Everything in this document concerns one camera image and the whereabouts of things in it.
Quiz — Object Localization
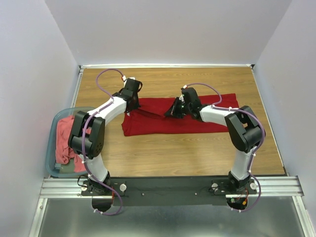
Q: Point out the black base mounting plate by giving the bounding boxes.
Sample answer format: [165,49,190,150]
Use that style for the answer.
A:
[80,176,257,213]

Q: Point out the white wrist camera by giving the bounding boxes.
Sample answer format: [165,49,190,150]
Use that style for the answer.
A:
[121,76,136,84]
[179,85,190,103]

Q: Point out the pink t-shirt in bin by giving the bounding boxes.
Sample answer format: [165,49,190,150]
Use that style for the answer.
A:
[55,115,86,173]

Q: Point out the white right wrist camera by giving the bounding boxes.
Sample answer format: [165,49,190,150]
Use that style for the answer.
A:
[179,85,190,103]

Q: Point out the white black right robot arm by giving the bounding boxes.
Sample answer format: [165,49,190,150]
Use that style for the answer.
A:
[164,86,266,194]

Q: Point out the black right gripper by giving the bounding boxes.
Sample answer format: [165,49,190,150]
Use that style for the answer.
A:
[164,97,191,119]

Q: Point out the olive green garment in bin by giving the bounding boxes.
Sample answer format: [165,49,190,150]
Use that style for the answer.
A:
[55,159,75,174]

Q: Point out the clear blue plastic bin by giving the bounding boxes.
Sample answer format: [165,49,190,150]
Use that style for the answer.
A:
[45,107,94,178]

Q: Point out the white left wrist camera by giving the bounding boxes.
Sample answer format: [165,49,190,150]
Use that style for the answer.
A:
[121,76,136,84]

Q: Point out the dark red t-shirt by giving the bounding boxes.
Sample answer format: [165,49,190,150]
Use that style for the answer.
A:
[121,98,228,136]

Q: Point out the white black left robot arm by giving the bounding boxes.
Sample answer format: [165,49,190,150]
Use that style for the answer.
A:
[68,78,143,195]

